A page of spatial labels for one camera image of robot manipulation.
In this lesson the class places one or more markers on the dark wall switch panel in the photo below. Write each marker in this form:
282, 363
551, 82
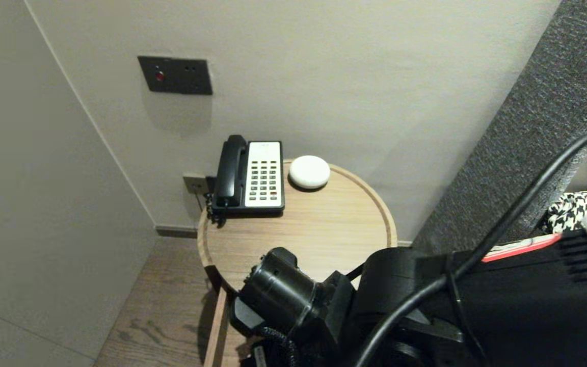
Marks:
181, 76

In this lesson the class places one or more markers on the curved wooden table drawer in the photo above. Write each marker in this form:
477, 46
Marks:
217, 331

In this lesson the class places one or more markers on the black white houndstooth pillow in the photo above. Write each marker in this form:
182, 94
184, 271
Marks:
579, 204

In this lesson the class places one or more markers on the black white desk telephone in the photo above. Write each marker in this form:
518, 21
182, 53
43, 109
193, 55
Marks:
265, 173

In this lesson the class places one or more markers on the black telephone handset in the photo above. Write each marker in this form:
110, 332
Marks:
230, 168

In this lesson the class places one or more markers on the grey fabric headboard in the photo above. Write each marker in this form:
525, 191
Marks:
528, 127

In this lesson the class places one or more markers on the white pebble-shaped device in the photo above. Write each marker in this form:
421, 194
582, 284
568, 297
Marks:
310, 172

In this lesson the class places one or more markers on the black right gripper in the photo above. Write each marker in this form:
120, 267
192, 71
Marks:
283, 295

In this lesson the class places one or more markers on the round wooden side table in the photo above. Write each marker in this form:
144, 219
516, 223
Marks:
314, 229

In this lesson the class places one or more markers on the beige wall socket plate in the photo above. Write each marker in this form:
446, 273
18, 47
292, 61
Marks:
194, 184

